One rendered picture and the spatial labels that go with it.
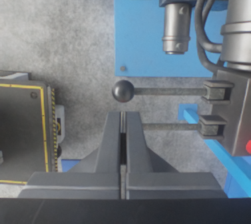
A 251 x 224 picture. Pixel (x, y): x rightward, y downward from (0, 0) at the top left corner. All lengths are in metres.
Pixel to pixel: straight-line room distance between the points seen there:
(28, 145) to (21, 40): 0.69
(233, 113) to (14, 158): 1.21
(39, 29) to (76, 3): 0.29
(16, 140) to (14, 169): 0.21
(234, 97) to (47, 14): 1.22
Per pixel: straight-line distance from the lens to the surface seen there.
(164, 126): 0.30
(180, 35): 0.74
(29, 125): 1.15
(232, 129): 0.31
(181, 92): 0.28
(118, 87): 0.26
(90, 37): 1.26
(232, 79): 0.31
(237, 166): 0.86
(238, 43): 0.31
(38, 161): 1.26
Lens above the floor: 1.24
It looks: 73 degrees down
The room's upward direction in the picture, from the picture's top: 178 degrees clockwise
